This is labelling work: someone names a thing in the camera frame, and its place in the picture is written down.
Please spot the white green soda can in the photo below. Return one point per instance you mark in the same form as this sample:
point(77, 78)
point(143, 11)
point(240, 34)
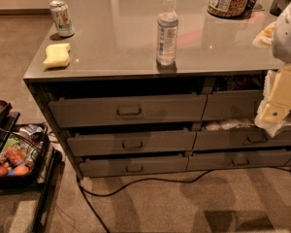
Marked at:
point(61, 17)

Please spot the plastic bags in drawer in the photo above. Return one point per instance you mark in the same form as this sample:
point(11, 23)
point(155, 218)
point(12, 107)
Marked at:
point(228, 124)

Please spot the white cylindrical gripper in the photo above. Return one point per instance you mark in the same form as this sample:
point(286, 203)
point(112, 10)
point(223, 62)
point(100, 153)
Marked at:
point(288, 36)

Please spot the grey drawer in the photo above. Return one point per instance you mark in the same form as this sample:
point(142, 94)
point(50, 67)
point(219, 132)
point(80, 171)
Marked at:
point(238, 159)
point(134, 142)
point(232, 104)
point(133, 166)
point(128, 110)
point(243, 138)

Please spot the black bin of snacks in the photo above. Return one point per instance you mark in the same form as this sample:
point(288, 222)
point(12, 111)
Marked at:
point(22, 154)

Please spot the grey drawer cabinet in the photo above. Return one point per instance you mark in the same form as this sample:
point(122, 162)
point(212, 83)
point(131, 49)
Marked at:
point(113, 54)

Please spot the clear water bottle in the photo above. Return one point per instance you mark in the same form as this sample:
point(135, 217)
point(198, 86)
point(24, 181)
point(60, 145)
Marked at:
point(167, 34)

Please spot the yellow sponge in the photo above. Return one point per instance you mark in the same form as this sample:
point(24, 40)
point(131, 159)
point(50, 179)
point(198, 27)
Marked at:
point(57, 55)

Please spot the black tray stand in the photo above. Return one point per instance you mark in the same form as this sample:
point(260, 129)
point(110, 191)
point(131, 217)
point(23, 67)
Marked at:
point(26, 209)

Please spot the snack bag on counter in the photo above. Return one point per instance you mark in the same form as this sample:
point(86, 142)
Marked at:
point(264, 38)

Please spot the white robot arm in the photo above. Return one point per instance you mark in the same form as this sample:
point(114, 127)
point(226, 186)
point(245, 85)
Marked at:
point(281, 40)

